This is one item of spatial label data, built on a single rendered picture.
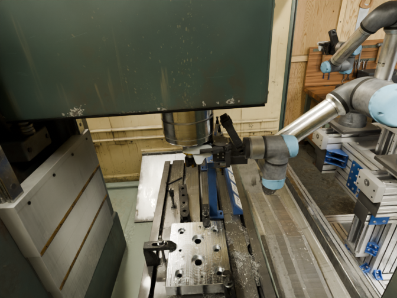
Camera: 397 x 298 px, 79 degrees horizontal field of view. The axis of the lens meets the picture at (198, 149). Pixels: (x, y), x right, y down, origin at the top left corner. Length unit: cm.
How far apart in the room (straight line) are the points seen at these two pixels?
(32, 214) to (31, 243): 8
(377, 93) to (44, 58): 88
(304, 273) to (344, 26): 316
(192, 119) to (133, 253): 107
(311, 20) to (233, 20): 313
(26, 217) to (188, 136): 47
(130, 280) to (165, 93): 109
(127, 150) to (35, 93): 138
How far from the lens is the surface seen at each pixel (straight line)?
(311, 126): 96
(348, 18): 388
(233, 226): 122
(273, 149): 78
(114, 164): 209
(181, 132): 67
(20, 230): 79
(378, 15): 163
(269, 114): 189
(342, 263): 133
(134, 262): 152
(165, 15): 57
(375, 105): 88
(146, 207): 174
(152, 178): 184
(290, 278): 130
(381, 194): 131
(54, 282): 93
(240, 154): 79
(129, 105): 61
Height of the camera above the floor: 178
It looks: 28 degrees down
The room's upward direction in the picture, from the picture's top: 4 degrees counter-clockwise
